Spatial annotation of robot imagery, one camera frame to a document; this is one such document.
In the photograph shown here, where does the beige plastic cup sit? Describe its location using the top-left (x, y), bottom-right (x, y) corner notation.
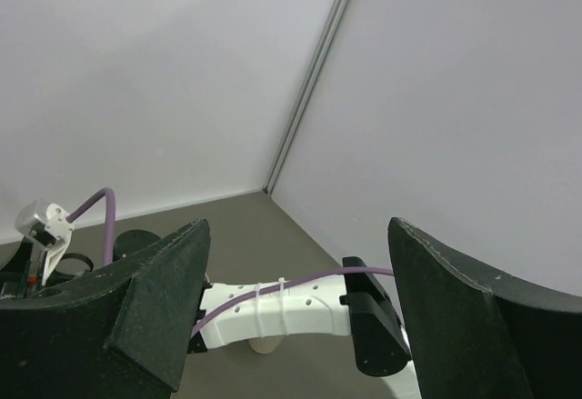
top-left (248, 336), bottom-right (282, 355)

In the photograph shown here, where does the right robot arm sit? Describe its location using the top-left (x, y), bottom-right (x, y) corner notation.
top-left (1, 223), bottom-right (416, 398)

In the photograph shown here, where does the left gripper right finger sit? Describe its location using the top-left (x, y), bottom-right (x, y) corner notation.
top-left (387, 218), bottom-right (581, 398)

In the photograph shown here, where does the right aluminium frame post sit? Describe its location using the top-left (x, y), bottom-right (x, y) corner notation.
top-left (262, 0), bottom-right (351, 196)

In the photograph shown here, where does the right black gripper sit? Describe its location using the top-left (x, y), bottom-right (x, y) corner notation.
top-left (0, 239), bottom-right (96, 300)

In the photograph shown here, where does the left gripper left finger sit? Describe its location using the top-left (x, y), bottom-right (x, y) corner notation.
top-left (1, 219), bottom-right (211, 398)

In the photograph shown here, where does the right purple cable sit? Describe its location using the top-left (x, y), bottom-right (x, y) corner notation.
top-left (67, 186), bottom-right (395, 339)

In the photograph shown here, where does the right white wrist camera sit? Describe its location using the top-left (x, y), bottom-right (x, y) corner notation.
top-left (15, 199), bottom-right (75, 285)

